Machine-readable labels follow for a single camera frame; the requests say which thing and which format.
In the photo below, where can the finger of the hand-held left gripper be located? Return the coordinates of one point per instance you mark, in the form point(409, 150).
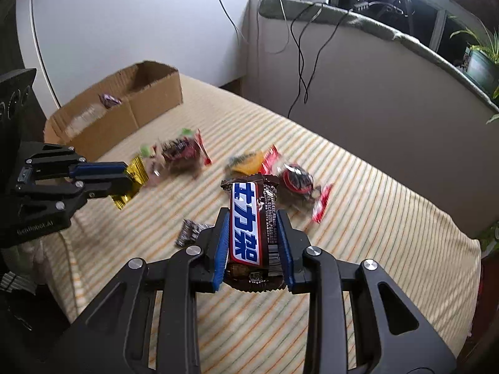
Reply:
point(99, 168)
point(105, 187)

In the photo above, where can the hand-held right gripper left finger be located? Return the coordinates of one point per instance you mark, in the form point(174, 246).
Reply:
point(219, 251)

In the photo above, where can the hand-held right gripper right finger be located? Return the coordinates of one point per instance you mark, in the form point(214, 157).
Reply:
point(286, 255)

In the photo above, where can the brown chocolate bar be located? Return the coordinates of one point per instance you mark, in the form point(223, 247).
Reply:
point(243, 226)

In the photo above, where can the gold candy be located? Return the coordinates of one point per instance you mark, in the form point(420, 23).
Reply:
point(137, 171)

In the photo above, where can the cardboard box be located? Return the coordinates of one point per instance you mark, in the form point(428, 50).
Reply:
point(117, 120)

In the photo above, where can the clear red candy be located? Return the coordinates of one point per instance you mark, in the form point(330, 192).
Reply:
point(179, 154)
point(296, 179)

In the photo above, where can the person's left forearm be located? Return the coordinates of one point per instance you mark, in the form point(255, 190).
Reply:
point(19, 261)

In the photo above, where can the small silver wrapped candy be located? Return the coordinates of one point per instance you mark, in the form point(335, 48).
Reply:
point(191, 232)

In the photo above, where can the purple wrapped candy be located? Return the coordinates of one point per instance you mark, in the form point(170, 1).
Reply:
point(109, 100)

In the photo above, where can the orange wrapped candy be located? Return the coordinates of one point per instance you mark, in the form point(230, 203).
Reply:
point(245, 163)

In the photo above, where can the striped bed sheet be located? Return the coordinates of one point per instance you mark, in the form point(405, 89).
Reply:
point(370, 202)

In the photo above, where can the white wardrobe panel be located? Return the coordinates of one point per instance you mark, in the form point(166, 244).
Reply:
point(136, 19)

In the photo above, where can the beige headboard with green cover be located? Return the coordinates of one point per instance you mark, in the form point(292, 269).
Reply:
point(390, 97)

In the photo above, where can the potted green plant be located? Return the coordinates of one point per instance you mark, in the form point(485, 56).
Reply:
point(481, 62)

